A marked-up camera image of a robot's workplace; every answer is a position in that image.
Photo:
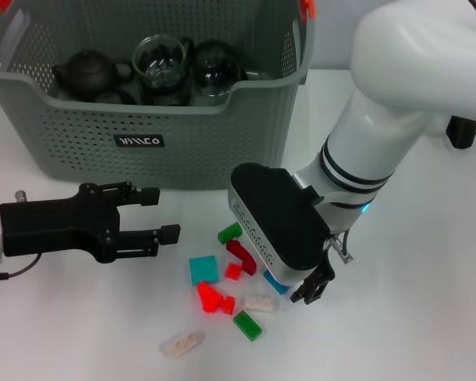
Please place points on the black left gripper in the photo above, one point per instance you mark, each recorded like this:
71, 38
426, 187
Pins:
59, 226

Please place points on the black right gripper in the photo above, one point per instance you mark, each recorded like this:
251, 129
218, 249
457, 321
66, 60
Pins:
328, 260

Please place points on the blue square building plate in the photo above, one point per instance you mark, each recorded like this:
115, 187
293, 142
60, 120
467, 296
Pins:
275, 285

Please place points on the white two-stud brick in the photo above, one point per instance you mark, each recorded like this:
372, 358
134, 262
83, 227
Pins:
259, 303

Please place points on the small green building brick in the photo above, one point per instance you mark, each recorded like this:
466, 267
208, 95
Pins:
228, 234

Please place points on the grey perforated storage bin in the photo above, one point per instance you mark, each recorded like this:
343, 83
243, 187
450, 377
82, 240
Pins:
143, 151

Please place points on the teal square building plate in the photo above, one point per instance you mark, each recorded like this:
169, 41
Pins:
203, 270

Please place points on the green flat building plate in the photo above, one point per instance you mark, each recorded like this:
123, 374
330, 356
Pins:
246, 325

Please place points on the dark red curved brick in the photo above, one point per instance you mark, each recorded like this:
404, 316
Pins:
242, 256

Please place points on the small orange-red square brick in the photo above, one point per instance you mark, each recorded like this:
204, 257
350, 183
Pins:
233, 271

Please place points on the small bright red brick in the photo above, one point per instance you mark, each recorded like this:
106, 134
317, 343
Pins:
227, 306

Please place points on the bright red slope brick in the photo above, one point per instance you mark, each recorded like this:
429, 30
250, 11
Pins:
208, 297

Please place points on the translucent white building brick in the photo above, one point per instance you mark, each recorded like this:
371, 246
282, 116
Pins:
181, 343

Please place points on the black clay teapot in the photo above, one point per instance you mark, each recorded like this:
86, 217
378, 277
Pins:
87, 75

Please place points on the grey right wrist camera housing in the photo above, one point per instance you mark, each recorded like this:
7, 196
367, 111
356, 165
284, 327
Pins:
277, 218

